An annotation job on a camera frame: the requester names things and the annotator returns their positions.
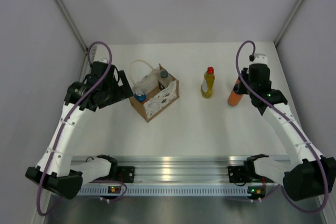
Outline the yellow dish soap bottle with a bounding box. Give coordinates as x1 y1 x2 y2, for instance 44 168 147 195
201 67 215 99

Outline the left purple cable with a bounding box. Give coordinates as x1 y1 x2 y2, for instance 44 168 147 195
38 41 114 217

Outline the right aluminium frame post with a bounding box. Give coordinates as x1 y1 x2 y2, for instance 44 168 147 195
274 0 306 48

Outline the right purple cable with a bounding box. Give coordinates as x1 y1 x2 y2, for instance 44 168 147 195
235 40 330 213

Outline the orange pump bottle navy top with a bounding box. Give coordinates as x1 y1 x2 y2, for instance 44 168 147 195
227 78 243 106

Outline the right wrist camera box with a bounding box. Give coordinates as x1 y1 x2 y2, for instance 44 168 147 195
249 53 268 65

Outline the aluminium mounting rail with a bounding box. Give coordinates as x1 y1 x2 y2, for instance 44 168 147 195
70 155 292 185

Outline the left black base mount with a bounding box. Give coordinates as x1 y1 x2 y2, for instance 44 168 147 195
116 166 135 183

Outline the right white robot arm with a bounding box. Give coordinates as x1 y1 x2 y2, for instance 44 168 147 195
238 54 335 201

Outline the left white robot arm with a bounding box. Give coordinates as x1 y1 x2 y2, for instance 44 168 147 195
25 61 133 199

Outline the left aluminium frame post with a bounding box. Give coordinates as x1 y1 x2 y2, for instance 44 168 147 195
38 0 88 50

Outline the purple cable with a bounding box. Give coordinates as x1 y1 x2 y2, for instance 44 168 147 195
38 41 114 217
235 40 330 213

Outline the grey slotted cable duct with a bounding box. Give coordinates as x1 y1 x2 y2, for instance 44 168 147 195
78 185 253 197

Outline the aluminium frame post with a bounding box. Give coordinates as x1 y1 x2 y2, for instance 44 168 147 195
38 0 88 50
274 0 306 48

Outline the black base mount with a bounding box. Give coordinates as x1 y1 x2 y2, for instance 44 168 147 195
227 166 248 186
116 166 135 183

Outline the clear square bottle dark cap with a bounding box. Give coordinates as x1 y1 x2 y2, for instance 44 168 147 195
157 69 173 90

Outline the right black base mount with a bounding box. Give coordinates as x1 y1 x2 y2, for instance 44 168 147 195
227 166 248 186

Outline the orange spray bottle blue top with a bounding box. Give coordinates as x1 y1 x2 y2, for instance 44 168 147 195
134 90 146 104

